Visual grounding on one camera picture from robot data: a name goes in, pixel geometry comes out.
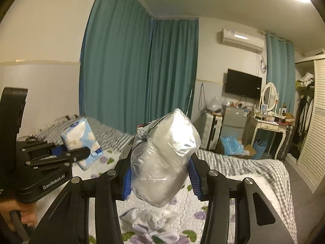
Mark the silver plastic bag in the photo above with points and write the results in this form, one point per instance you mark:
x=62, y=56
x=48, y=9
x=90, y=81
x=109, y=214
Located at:
x=157, y=162

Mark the blue plastic basket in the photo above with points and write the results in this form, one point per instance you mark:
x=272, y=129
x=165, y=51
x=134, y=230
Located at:
x=260, y=150

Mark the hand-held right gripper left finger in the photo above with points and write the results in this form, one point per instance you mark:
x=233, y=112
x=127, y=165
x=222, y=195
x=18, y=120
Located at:
x=126, y=186

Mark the person's left hand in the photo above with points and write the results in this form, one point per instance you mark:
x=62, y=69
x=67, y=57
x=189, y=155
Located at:
x=25, y=217

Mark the wide teal curtain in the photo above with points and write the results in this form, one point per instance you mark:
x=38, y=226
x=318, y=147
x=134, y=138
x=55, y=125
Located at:
x=114, y=56

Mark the floral quilt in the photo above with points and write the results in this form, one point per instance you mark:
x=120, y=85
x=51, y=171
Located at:
x=185, y=214

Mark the white crumpled cloth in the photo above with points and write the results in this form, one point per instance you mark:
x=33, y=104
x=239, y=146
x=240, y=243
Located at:
x=149, y=219

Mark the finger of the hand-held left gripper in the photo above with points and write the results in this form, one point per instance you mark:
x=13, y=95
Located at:
x=54, y=151
x=76, y=153

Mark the teal window curtain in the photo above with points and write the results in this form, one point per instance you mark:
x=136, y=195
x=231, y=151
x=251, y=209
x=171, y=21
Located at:
x=279, y=66

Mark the dark hanging clothes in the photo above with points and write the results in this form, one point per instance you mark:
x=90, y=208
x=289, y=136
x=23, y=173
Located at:
x=303, y=117

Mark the cardboard box of blue packets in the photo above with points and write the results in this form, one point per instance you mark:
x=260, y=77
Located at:
x=232, y=146

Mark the white dressing table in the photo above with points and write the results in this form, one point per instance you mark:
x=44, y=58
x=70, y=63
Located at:
x=266, y=125

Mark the clear plastic bag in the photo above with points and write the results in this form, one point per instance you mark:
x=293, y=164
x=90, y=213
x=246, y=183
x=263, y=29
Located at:
x=214, y=104

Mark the white ribbed suitcase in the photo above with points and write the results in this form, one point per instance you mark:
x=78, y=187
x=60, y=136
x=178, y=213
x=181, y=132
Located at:
x=212, y=132

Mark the white oval vanity mirror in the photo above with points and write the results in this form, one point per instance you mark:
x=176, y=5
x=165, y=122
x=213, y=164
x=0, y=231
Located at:
x=269, y=96

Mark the grey mini fridge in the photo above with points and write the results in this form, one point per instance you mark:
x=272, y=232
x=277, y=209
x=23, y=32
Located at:
x=233, y=118

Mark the blue white tissue pack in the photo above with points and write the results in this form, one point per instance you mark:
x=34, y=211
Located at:
x=76, y=134

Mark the narrow teal curtain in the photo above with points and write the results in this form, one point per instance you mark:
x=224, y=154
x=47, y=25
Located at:
x=172, y=76

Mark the black wall television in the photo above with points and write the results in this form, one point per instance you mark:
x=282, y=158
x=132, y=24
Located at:
x=242, y=83

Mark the white louvered wardrobe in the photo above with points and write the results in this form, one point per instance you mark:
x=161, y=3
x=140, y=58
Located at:
x=313, y=132

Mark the dark suitcase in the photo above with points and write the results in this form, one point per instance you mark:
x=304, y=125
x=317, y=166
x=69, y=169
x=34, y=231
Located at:
x=287, y=142

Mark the white air conditioner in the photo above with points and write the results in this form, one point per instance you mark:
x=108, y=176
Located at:
x=241, y=40

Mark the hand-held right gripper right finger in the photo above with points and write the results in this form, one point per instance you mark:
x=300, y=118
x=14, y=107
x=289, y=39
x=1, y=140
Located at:
x=194, y=180

